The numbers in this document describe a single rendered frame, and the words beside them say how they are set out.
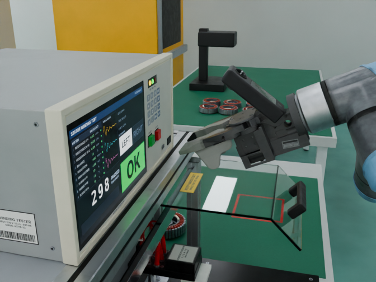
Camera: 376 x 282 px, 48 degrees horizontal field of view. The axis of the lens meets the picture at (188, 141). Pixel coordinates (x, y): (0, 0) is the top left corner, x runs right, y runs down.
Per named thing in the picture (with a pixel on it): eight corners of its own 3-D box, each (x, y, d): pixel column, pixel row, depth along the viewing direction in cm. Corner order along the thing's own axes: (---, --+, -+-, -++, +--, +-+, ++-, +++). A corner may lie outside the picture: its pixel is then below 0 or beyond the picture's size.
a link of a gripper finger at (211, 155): (189, 182, 71) (240, 161, 69) (175, 151, 69) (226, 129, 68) (189, 175, 74) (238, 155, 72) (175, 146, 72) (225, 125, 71)
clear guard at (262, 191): (301, 191, 96) (304, 167, 94) (301, 251, 74) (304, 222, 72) (165, 176, 103) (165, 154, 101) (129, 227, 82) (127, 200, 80)
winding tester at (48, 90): (173, 146, 92) (172, 52, 85) (78, 267, 53) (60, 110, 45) (19, 132, 101) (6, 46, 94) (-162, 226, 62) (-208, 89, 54)
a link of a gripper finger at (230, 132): (205, 150, 68) (256, 128, 67) (201, 142, 67) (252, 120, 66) (205, 142, 72) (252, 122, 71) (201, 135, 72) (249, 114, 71)
